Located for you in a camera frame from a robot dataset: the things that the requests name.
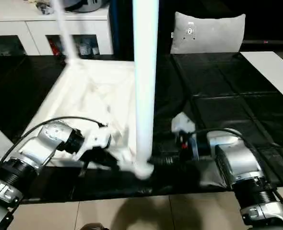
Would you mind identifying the white plastic table top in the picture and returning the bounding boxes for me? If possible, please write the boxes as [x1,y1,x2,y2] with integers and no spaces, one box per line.
[22,58,154,179]

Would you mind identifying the black work mat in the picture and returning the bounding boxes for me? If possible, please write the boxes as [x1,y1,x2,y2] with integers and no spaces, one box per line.
[0,50,283,202]

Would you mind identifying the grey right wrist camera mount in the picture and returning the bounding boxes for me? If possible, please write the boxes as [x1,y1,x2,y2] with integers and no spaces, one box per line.
[171,113,196,135]

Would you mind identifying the small red bottle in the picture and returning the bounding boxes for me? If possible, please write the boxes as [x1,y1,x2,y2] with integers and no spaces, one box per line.
[50,41,61,56]

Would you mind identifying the dark grey helmet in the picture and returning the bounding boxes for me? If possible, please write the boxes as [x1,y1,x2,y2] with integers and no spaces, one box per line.
[65,0,111,12]

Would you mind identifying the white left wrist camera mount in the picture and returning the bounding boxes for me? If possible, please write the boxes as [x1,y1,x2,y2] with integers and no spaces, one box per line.
[82,128,112,154]

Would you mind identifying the white cabinet with glass doors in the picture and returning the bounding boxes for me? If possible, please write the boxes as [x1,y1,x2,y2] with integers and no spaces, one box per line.
[0,0,114,56]

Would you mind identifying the dark clutter pile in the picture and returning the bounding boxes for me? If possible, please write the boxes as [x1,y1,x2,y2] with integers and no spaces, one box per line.
[36,0,53,14]

